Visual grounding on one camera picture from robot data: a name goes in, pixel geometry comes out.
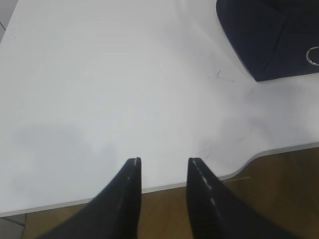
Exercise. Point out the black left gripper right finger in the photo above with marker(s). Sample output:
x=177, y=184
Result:
x=216, y=213

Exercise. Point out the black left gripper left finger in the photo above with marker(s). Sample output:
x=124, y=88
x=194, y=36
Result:
x=113, y=214

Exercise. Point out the navy blue lunch bag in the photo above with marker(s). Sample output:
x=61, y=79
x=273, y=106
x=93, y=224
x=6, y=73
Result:
x=273, y=38

